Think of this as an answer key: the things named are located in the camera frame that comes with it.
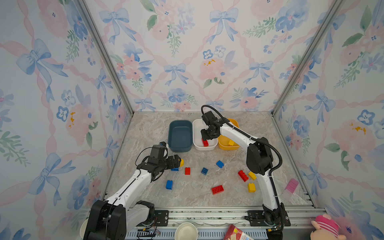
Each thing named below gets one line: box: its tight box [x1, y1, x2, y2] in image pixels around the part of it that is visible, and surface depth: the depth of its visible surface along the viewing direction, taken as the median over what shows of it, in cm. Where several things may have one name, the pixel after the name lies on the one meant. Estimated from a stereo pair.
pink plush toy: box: [310, 213, 347, 240], surface depth 68 cm
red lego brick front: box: [211, 185, 224, 195], surface depth 84 cm
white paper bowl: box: [174, 222, 198, 240], surface depth 71 cm
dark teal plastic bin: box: [168, 120, 193, 153], surface depth 105 cm
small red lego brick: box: [185, 167, 191, 176], surface depth 90 cm
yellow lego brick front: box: [248, 182, 256, 193], surface depth 84 cm
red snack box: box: [223, 224, 255, 240], surface depth 68 cm
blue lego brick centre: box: [216, 160, 225, 169], surface depth 95 cm
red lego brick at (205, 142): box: [201, 138, 209, 147], surface depth 102 cm
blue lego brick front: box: [165, 180, 174, 190], surface depth 85 cm
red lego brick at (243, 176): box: [238, 170, 249, 182], surface depth 87 cm
